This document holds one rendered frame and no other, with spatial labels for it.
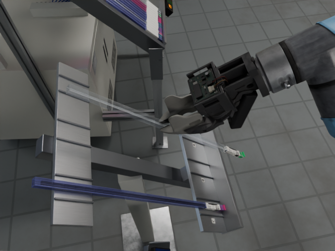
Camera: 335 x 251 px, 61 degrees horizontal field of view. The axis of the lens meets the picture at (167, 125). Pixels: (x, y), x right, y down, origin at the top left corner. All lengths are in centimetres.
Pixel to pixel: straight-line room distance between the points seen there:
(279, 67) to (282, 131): 140
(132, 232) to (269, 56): 121
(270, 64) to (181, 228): 117
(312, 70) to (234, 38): 186
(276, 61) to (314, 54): 5
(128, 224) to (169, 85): 94
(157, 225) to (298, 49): 120
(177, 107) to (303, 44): 24
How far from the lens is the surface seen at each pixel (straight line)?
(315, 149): 189
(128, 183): 74
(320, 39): 49
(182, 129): 54
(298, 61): 49
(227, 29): 240
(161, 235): 151
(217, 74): 49
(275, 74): 48
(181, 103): 55
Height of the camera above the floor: 149
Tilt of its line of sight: 58 degrees down
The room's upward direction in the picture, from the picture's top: straight up
